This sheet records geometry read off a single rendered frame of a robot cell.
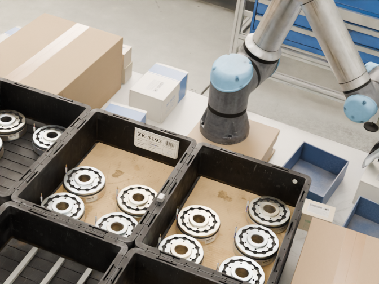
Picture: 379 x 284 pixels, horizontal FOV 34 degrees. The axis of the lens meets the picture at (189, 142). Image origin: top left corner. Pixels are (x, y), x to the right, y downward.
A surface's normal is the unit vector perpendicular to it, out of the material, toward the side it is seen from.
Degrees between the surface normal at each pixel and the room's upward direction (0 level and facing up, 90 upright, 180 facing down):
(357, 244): 0
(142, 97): 90
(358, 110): 92
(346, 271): 0
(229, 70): 9
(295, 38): 90
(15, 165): 0
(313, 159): 90
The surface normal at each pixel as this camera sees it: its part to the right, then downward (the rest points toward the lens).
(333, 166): -0.54, 0.48
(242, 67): -0.01, -0.71
